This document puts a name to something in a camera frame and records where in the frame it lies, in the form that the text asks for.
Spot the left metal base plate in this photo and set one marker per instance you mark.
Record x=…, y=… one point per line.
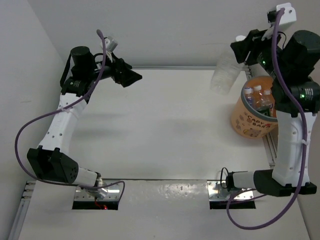
x=110, y=193

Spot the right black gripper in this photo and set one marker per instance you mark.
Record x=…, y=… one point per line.
x=244, y=47

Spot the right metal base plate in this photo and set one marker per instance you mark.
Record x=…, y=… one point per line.
x=216, y=192

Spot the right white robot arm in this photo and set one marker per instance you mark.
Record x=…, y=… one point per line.
x=296, y=62

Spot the metal base plate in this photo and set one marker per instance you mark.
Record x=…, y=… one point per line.
x=110, y=193
x=216, y=192

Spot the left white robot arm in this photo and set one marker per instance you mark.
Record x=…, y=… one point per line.
x=50, y=161

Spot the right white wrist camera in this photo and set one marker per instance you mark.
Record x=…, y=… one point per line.
x=286, y=20

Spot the orange bin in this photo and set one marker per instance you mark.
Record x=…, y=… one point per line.
x=248, y=122

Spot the clear unlabelled bottle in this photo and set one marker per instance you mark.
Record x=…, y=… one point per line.
x=248, y=93

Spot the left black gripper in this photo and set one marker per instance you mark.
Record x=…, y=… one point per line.
x=121, y=73

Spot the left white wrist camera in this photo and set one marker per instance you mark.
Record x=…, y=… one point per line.
x=108, y=45

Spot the green label bottle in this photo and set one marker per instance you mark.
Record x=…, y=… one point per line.
x=268, y=101

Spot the yellow label bottle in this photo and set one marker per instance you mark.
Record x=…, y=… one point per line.
x=226, y=72

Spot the square clear bottle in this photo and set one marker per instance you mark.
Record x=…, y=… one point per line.
x=258, y=96

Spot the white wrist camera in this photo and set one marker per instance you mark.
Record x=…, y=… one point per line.
x=108, y=45
x=286, y=20

